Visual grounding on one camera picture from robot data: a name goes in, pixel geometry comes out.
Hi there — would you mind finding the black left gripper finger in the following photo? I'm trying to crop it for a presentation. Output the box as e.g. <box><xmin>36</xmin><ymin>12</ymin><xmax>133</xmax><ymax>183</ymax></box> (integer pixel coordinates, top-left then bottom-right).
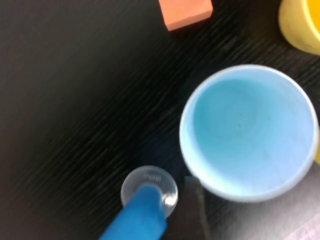
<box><xmin>184</xmin><ymin>175</ymin><xmax>211</xmax><ymax>240</ymax></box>

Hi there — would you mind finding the light blue plastic cup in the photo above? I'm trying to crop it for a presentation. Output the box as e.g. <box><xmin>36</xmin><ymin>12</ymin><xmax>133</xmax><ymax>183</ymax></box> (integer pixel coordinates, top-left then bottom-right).
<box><xmin>179</xmin><ymin>64</ymin><xmax>320</xmax><ymax>204</ymax></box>

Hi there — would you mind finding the blue paper-wrapped clear goblet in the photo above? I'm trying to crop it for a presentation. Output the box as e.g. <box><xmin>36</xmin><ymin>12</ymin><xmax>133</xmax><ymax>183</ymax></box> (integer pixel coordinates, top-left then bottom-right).
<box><xmin>98</xmin><ymin>165</ymin><xmax>179</xmax><ymax>240</ymax></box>

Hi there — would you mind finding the yellow foam cube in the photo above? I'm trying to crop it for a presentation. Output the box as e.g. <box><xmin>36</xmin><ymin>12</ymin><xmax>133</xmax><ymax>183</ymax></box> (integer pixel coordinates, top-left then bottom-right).
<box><xmin>312</xmin><ymin>124</ymin><xmax>320</xmax><ymax>165</ymax></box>

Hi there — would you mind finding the orange foam cube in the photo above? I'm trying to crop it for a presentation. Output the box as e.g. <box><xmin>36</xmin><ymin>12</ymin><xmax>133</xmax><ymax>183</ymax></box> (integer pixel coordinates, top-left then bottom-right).
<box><xmin>157</xmin><ymin>0</ymin><xmax>214</xmax><ymax>32</ymax></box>

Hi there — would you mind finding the yellow plastic cup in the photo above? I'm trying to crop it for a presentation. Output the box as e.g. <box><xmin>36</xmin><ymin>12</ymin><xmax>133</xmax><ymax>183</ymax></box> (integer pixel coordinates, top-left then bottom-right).
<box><xmin>278</xmin><ymin>0</ymin><xmax>320</xmax><ymax>56</ymax></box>

